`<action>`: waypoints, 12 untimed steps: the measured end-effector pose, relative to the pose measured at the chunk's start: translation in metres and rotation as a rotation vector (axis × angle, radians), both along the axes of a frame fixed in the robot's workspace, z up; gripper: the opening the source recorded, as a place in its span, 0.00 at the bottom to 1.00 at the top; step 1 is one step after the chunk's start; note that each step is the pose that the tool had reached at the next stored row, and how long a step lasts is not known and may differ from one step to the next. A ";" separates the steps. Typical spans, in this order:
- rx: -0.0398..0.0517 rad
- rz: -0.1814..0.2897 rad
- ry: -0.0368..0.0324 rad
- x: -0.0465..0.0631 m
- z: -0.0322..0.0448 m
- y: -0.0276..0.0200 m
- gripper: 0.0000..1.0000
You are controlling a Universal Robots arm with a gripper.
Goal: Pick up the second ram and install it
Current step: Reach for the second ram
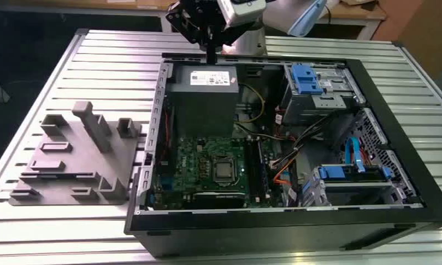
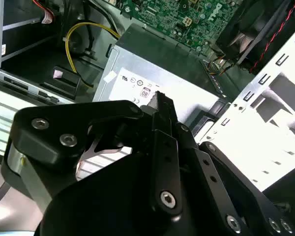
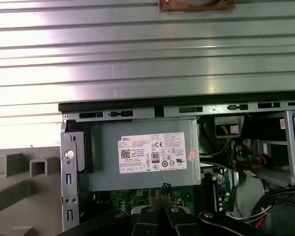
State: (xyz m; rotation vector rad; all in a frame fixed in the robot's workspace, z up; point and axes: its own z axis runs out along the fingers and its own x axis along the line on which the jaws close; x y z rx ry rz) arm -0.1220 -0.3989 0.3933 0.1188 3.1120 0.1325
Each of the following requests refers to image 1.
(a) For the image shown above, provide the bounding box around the gray power supply unit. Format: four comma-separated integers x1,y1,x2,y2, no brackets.
166,65,245,139

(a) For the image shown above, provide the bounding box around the blue plastic drive latch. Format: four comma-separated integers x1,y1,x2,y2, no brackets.
290,63,323,96

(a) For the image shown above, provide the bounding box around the silver drive cage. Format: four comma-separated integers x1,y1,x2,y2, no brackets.
282,62,366,126

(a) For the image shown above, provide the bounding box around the green motherboard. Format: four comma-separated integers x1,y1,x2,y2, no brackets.
147,135,281,210

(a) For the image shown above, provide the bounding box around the silver CPU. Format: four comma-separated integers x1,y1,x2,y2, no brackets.
214,162,237,179

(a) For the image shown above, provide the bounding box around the brown cardboard panel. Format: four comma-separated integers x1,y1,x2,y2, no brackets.
372,0,442,81

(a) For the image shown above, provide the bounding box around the gray parts rack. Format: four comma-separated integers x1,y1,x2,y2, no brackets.
9,100,151,206

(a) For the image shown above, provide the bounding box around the black graphics card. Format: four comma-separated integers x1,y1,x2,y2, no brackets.
148,190,246,210

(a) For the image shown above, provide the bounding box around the hard disk in blue carrier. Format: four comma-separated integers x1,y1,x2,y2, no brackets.
317,164,394,183

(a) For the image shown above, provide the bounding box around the silver disk bay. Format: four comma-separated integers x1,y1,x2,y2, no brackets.
301,171,406,208

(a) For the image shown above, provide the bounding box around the black PC case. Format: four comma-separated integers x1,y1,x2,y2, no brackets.
123,52,442,259

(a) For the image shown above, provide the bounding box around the gray wrist camera box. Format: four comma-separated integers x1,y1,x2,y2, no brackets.
217,0,267,28

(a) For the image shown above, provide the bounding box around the wooden desk white frame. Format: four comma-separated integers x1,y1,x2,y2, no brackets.
7,0,179,31
309,0,388,41

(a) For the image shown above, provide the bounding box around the yellow wire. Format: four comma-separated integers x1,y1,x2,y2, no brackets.
235,82,266,124

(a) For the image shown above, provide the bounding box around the black white wire bundle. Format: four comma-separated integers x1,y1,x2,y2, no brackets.
234,123,295,141

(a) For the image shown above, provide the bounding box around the black cable bundle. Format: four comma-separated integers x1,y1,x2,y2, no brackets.
273,114,340,169

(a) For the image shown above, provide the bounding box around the orange wire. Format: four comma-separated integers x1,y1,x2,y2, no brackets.
273,154,301,189

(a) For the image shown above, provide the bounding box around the blue flat data wire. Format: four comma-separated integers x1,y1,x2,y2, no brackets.
345,136,368,173

